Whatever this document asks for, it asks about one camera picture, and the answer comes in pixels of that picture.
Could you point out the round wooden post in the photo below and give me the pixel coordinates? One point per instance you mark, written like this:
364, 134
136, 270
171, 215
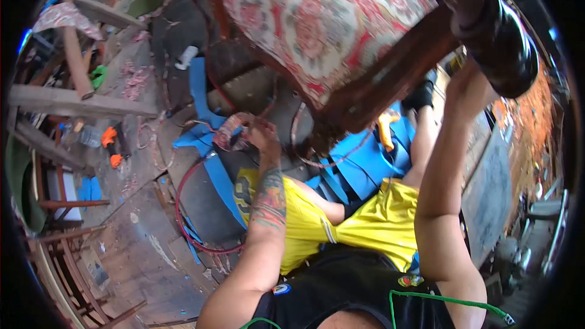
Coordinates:
76, 61

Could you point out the wooden stool with white seat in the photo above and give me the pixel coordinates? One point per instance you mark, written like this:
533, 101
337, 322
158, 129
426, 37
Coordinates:
64, 192

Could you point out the clear plastic bottle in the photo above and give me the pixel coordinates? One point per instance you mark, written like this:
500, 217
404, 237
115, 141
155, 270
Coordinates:
89, 136

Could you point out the yellow glue gun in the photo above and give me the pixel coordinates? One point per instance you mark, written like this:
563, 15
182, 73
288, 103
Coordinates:
387, 128

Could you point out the person's left fingers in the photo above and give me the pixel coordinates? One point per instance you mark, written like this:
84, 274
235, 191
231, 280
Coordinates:
250, 131

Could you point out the blue foam sheet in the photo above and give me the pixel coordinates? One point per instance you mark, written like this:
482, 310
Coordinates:
365, 164

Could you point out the person's left hand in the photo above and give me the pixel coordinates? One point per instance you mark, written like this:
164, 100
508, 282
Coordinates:
263, 139

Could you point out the green plastic object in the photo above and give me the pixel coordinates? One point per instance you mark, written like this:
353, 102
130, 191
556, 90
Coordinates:
98, 76

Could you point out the pale wooden plank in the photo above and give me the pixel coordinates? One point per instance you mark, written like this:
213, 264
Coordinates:
107, 13

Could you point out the bare wooden chair frame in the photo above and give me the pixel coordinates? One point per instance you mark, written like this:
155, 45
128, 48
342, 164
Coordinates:
68, 274

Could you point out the grey board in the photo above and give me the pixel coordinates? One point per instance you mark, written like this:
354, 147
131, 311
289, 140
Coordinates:
486, 187

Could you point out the long wooden beam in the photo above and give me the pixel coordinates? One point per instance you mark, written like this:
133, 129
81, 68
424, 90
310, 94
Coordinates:
77, 102

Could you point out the red patterned upholstered wooden chair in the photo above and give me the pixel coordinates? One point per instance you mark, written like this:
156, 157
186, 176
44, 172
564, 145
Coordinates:
320, 27

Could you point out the orange and black power tool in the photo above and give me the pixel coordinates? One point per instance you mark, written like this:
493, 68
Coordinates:
113, 144

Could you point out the white plastic bottle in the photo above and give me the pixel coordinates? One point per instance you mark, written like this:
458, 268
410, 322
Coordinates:
186, 57

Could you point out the grey metal machine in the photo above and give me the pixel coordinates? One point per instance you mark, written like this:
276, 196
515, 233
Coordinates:
541, 233

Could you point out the patterned fabric piece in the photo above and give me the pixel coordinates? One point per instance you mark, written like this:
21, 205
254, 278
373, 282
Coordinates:
66, 16

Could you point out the person's right hand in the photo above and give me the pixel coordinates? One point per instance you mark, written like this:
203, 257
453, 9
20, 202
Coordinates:
464, 89

